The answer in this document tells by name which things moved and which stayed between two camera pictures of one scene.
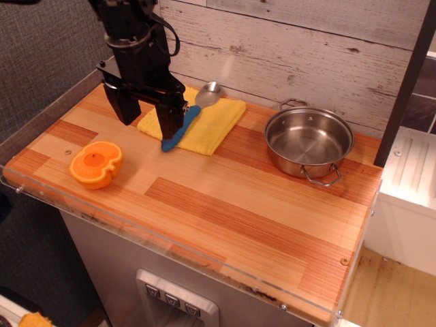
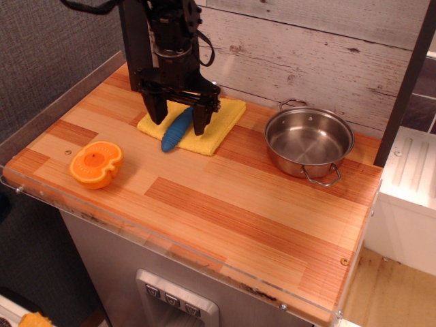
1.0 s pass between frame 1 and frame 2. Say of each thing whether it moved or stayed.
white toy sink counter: stayed
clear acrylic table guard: stayed
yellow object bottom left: stayed
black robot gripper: moved
